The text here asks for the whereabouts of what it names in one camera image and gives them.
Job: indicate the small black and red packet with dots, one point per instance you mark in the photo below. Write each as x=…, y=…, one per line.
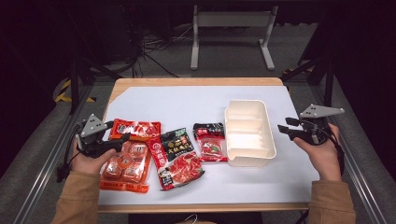
x=211, y=146

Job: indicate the large black and red packet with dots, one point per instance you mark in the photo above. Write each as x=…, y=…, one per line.
x=177, y=161

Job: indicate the person's right hand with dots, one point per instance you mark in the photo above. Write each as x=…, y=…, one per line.
x=323, y=158

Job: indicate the aluminium rail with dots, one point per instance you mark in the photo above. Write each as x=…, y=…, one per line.
x=46, y=168
x=361, y=174

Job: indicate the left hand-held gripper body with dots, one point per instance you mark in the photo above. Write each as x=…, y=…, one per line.
x=93, y=126

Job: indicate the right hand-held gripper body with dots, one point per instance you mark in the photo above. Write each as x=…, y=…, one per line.
x=314, y=129

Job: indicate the person's left hand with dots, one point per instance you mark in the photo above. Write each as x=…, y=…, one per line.
x=90, y=163

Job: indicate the white metal stand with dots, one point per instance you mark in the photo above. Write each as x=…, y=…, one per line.
x=230, y=19

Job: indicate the wooden table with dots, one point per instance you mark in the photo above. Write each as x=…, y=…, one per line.
x=199, y=81

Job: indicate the orange packet with cube portions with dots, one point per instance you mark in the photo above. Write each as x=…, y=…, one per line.
x=127, y=168

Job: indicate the white plastic container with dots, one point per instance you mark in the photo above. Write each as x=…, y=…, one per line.
x=249, y=137

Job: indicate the white table mat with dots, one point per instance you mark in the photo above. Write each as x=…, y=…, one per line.
x=186, y=102

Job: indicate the black tripod stand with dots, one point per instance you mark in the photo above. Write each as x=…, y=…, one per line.
x=328, y=84
x=74, y=84

